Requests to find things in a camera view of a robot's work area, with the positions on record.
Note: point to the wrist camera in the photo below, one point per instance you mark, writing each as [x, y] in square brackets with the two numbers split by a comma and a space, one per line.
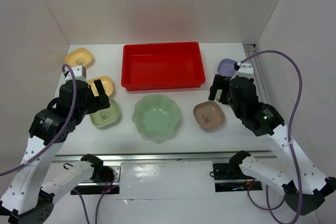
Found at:
[79, 72]
[243, 70]

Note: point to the purple square panda plate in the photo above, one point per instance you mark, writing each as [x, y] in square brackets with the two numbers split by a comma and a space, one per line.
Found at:
[226, 67]

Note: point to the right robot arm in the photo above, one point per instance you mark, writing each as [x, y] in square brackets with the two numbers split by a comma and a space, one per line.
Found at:
[303, 185]

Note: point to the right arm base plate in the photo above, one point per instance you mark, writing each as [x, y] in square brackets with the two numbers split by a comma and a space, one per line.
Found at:
[227, 180]

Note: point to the red plastic bin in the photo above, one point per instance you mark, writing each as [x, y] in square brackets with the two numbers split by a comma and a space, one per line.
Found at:
[162, 66]

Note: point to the large green scalloped bowl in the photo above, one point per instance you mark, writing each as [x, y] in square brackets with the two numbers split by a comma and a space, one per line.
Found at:
[157, 118]

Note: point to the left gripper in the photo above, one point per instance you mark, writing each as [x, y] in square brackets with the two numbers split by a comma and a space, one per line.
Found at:
[103, 100]

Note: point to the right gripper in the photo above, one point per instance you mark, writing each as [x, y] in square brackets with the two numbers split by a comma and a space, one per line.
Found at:
[220, 82]

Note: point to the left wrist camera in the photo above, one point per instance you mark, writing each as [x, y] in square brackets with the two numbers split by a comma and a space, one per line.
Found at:
[79, 72]

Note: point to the aluminium front rail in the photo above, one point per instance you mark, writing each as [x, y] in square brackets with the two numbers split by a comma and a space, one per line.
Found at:
[163, 157]

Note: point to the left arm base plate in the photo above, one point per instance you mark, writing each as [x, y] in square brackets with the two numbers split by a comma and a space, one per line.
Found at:
[109, 182]

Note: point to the pink square panda plate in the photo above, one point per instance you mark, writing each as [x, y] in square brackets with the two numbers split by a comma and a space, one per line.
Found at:
[209, 115]

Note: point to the green square panda plate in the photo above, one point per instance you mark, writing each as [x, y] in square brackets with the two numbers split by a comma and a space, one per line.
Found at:
[106, 116]

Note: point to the yellow square plate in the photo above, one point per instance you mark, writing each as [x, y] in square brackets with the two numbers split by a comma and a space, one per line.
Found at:
[79, 57]
[107, 85]

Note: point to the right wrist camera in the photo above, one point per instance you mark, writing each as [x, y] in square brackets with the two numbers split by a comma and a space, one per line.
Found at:
[243, 70]

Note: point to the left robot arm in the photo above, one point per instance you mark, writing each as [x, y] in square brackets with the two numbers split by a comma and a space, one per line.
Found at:
[30, 200]

